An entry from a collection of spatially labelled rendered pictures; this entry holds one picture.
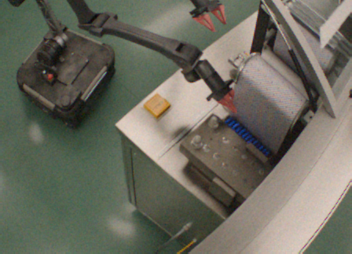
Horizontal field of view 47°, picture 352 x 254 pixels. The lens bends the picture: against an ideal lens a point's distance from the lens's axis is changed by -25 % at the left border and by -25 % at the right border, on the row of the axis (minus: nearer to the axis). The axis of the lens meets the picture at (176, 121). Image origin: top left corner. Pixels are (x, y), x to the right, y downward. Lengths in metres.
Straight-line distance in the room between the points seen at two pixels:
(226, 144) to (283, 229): 0.63
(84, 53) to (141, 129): 1.15
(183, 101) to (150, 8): 1.62
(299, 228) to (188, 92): 0.96
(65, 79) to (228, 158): 1.36
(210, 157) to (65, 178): 1.28
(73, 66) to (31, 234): 1.12
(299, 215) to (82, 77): 1.89
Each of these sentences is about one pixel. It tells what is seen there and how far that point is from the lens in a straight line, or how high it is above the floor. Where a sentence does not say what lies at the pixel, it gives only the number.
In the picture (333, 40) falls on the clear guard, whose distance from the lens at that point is 1.19.
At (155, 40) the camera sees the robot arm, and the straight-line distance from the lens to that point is 1.71.
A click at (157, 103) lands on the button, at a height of 0.92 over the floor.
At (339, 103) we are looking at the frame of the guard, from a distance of 1.14.
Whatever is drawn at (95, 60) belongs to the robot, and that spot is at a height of 0.24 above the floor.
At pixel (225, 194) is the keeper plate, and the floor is 0.99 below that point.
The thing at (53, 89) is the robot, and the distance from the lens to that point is 2.81.
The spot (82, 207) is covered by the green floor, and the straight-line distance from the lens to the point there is 2.72.
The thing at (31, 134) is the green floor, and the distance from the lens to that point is 2.97.
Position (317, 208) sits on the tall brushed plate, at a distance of 1.26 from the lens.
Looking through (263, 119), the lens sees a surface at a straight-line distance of 1.64.
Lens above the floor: 2.55
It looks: 61 degrees down
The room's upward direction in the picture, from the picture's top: 7 degrees clockwise
